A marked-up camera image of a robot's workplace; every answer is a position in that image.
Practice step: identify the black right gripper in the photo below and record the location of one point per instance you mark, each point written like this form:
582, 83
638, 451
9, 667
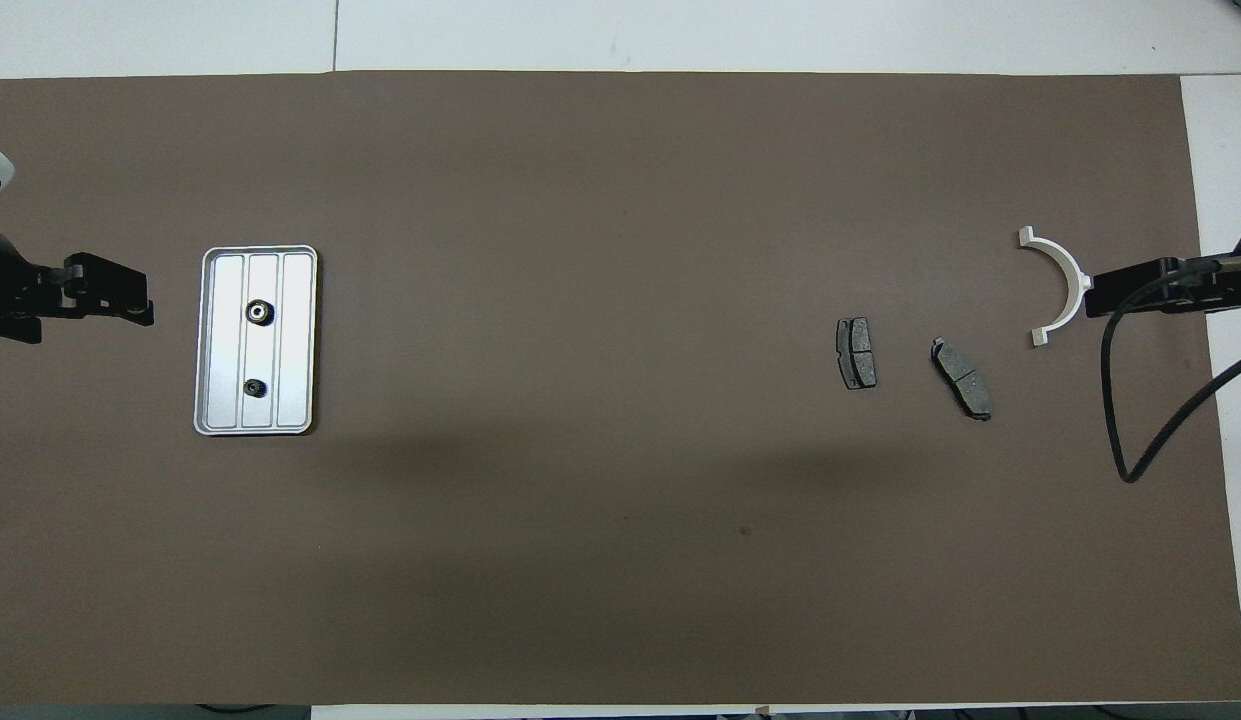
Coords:
1220, 285

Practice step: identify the grey brake pad with tabs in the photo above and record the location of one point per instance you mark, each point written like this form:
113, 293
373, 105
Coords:
962, 380

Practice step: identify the white semicircular bracket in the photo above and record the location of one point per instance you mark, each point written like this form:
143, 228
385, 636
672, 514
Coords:
1068, 280

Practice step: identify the small black bearing gear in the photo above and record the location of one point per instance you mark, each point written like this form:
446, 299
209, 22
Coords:
255, 387

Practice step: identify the silver metal tray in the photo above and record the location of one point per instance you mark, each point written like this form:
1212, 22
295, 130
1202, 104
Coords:
290, 340

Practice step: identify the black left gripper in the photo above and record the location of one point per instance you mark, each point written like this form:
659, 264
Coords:
5, 290

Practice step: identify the brown table mat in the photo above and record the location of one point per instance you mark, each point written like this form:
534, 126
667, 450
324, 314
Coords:
620, 550

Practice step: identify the rectangular grey brake pad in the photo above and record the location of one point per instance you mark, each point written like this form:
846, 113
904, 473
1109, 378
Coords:
857, 352

